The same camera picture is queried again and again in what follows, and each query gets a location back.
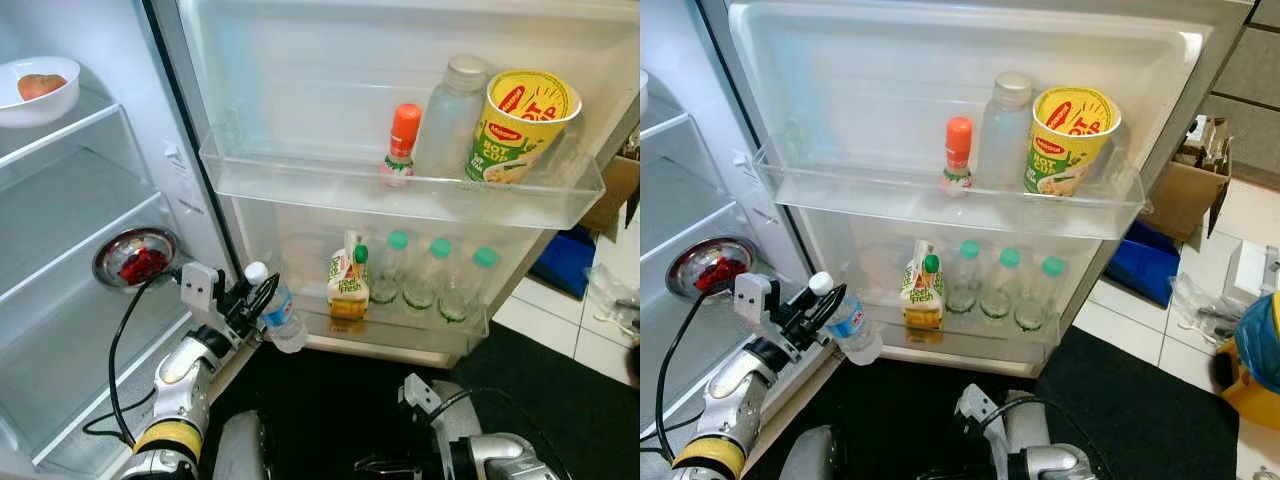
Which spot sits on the frosted bottle with grey cap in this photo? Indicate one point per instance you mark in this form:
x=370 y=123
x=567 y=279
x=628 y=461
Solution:
x=450 y=130
x=1003 y=140

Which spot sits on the yellow instant noodle cup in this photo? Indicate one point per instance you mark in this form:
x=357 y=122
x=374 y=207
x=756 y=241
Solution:
x=515 y=130
x=1070 y=140

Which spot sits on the orange round fruit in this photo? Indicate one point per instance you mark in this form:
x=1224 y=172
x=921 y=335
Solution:
x=40 y=85

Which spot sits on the yellow green drink carton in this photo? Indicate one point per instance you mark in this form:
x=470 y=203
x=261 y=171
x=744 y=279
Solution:
x=922 y=290
x=348 y=285

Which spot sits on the clear fridge door bin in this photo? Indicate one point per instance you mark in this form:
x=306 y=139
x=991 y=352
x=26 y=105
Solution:
x=400 y=195
x=400 y=335
x=950 y=210
x=960 y=345

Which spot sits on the small white box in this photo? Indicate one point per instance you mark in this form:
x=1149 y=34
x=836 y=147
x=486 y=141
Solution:
x=1255 y=270

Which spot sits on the red food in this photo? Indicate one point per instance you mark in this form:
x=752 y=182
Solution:
x=718 y=275
x=142 y=265

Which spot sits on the clear bottle with teal cap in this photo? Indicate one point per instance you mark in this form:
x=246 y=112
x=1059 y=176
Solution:
x=470 y=290
x=965 y=280
x=1040 y=295
x=430 y=280
x=392 y=275
x=1003 y=285

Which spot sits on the plain brown cardboard box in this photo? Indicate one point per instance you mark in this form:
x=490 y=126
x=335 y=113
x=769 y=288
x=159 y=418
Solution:
x=1185 y=195
x=615 y=185

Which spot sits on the clear crumpled plastic bag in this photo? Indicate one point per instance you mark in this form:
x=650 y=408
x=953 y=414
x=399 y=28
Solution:
x=1205 y=310
x=610 y=300

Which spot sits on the large dark floor mat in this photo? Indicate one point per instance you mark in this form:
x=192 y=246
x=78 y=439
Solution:
x=1130 y=420
x=330 y=400

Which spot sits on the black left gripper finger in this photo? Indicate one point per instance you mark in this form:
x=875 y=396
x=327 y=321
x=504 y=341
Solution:
x=243 y=291
x=806 y=303
x=822 y=312
x=258 y=300

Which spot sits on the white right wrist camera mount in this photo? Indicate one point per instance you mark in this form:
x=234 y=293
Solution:
x=440 y=405
x=995 y=415

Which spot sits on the round metal bowl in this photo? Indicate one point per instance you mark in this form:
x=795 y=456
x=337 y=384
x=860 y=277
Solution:
x=115 y=245
x=690 y=255

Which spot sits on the small bottle with orange cap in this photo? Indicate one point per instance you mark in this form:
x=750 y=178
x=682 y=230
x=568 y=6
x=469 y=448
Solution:
x=958 y=145
x=404 y=130

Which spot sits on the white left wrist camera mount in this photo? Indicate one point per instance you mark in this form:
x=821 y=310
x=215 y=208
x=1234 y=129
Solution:
x=755 y=297
x=200 y=287

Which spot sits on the white bowl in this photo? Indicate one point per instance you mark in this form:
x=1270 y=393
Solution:
x=20 y=112

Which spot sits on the glass fridge shelf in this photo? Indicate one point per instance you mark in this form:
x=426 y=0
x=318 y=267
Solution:
x=680 y=230
x=100 y=370
x=60 y=125
x=80 y=235
x=660 y=130
x=690 y=370

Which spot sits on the clear bottle with white cap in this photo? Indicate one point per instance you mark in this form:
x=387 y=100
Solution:
x=858 y=330
x=283 y=320

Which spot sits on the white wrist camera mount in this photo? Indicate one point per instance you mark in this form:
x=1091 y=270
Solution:
x=200 y=287
x=755 y=297
x=995 y=415
x=440 y=405

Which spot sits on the grey fridge lower door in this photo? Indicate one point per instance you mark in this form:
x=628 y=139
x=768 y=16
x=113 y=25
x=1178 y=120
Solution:
x=950 y=60
x=350 y=60

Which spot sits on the yellow bucket with blue top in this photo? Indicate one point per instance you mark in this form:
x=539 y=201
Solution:
x=1255 y=370

